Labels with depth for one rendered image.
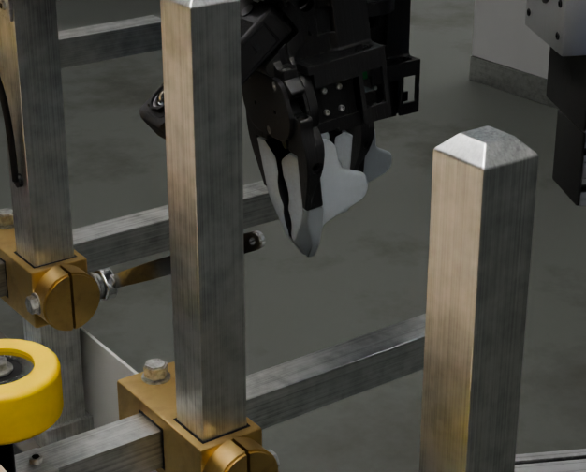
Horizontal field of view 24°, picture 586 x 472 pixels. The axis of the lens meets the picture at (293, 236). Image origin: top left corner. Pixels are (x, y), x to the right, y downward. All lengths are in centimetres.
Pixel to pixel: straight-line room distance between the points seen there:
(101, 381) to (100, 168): 261
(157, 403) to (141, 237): 26
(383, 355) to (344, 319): 184
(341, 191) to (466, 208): 35
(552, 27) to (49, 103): 69
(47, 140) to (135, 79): 342
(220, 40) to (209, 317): 18
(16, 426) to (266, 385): 22
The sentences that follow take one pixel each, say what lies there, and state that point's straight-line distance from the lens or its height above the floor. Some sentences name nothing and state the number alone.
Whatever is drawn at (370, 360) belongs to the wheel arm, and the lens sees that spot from 104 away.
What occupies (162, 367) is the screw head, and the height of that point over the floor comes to 85.
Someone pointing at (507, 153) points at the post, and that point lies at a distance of 63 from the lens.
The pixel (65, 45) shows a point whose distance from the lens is 139.
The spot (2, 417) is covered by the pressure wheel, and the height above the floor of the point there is 89.
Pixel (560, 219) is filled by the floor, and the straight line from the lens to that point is 344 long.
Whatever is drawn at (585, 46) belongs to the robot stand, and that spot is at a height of 91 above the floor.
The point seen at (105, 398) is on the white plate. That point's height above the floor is 75.
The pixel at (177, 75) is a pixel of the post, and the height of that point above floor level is 109.
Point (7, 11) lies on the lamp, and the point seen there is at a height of 108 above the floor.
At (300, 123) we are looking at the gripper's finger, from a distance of 92.
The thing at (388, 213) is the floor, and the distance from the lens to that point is 341.
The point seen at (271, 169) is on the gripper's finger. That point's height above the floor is 97.
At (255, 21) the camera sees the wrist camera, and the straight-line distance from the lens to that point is 92.
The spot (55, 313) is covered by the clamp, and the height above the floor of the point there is 84.
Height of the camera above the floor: 133
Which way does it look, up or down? 24 degrees down
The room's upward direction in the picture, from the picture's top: straight up
